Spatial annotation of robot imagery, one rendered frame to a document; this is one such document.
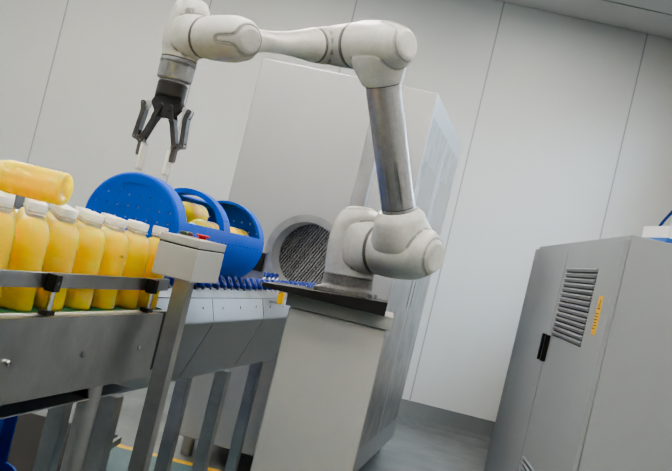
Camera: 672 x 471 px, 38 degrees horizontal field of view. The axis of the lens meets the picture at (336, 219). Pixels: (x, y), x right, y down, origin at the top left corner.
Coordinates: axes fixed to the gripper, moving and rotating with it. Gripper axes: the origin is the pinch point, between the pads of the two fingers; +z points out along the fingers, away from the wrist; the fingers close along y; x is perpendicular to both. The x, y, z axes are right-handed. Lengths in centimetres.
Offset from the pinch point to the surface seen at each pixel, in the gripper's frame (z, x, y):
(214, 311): 39, -76, 0
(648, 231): -24, -160, -133
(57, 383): 50, 44, -10
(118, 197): 10.8, -24.1, 17.9
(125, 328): 39.5, 16.2, -9.9
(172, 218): 12.9, -24.1, 1.1
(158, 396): 55, 4, -17
